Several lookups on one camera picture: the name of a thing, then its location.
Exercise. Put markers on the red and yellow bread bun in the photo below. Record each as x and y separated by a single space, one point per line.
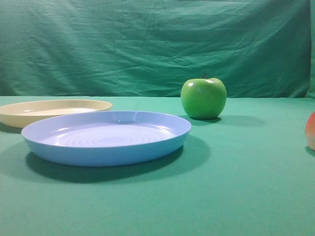
310 131

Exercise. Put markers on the yellow plastic plate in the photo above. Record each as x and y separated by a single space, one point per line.
22 114

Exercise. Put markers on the green table cloth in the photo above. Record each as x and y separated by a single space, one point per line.
249 173

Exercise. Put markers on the green backdrop cloth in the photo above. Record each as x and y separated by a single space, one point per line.
258 48

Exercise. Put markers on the green apple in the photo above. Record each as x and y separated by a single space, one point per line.
203 98

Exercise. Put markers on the blue plastic plate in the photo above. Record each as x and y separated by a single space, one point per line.
109 138

